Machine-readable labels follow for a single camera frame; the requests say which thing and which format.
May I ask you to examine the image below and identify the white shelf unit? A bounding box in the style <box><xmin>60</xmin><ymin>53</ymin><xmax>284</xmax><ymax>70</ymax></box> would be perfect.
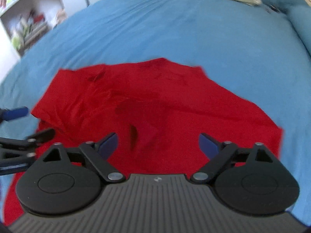
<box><xmin>1</xmin><ymin>0</ymin><xmax>64</xmax><ymax>57</ymax></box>

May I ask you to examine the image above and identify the blue bed sheet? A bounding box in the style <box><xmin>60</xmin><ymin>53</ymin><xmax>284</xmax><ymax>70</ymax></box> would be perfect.
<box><xmin>1</xmin><ymin>0</ymin><xmax>310</xmax><ymax>224</ymax></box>

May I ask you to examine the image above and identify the red small garment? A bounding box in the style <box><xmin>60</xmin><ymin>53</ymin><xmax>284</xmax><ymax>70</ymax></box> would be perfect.
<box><xmin>3</xmin><ymin>57</ymin><xmax>284</xmax><ymax>227</ymax></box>

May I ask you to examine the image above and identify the blue rolled duvet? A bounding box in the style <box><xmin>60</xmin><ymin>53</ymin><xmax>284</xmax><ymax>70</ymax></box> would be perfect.
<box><xmin>287</xmin><ymin>5</ymin><xmax>311</xmax><ymax>54</ymax></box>

